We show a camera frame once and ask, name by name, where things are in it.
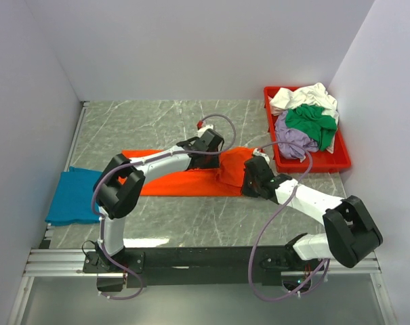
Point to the orange t-shirt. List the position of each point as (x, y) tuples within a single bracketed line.
[(223, 181)]

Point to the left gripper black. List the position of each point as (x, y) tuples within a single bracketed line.
[(215, 162)]

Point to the green t-shirt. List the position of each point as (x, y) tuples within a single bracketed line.
[(310, 120)]

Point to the folded blue t-shirt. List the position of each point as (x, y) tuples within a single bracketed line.
[(71, 203)]

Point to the white t-shirt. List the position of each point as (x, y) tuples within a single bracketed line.
[(286, 99)]

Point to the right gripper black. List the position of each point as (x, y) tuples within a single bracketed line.
[(247, 191)]

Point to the black base beam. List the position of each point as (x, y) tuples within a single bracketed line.
[(138, 268)]

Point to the red plastic bin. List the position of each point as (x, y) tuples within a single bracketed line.
[(322, 161)]

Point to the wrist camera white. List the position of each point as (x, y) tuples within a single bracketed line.
[(261, 153), (202, 127)]

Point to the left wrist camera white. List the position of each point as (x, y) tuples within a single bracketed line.
[(202, 127)]

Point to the lilac t-shirt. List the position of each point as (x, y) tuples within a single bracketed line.
[(293, 143)]

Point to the aluminium rail frame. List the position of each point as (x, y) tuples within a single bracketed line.
[(59, 263)]

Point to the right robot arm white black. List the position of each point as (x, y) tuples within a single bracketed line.
[(350, 231)]

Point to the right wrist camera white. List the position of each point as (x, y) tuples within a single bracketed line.
[(261, 153)]

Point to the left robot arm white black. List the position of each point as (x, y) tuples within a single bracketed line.
[(118, 189)]

